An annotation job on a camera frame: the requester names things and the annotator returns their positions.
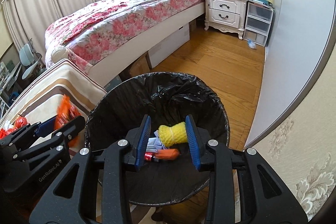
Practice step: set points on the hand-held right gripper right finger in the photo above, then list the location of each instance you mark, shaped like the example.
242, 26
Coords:
193, 145

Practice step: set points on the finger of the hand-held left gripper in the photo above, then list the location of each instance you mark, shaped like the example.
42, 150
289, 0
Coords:
74, 127
44, 126

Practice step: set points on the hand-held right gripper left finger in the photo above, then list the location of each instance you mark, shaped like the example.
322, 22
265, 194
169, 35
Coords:
143, 145

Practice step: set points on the white and blue powder sachet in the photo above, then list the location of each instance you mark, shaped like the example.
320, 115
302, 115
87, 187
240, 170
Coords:
152, 144

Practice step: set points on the dark bottle with red label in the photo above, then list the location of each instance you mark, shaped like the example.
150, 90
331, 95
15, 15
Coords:
149, 157

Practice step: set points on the lavender paper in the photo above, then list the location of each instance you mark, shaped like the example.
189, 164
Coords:
160, 145

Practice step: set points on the orange wrapper with black print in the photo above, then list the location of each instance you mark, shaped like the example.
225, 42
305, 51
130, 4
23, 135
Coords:
63, 113

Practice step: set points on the yellow foam fruit net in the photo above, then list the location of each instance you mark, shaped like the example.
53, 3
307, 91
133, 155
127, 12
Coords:
173, 134

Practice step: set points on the plain orange wrapper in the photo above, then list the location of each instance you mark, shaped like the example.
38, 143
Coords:
169, 154

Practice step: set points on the trash bin with black liner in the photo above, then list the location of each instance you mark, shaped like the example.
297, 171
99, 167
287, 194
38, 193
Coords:
118, 103

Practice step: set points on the striped tablecloth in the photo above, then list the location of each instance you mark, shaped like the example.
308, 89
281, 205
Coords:
52, 87

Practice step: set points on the white study desk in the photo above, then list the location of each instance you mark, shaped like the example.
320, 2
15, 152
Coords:
10, 82

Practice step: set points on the grey blue desk chair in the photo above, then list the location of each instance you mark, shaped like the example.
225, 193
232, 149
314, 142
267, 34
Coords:
27, 56

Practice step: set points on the brown cardboard box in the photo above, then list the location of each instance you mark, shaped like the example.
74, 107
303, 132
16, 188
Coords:
137, 66

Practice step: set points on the white storage box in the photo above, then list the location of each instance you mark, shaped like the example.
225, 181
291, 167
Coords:
170, 43

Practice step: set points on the pink floral blanket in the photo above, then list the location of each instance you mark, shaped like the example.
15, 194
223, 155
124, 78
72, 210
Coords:
118, 19

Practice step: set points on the blue and white plastic packet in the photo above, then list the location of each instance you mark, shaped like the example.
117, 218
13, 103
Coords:
252, 44

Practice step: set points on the white nightstand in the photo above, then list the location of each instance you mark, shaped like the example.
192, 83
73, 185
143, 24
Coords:
225, 11

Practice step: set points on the clear plastic drawer unit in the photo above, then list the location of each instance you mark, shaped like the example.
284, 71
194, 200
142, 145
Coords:
258, 22

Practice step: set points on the white wardrobe door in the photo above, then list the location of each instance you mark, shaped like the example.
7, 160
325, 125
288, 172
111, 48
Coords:
296, 43

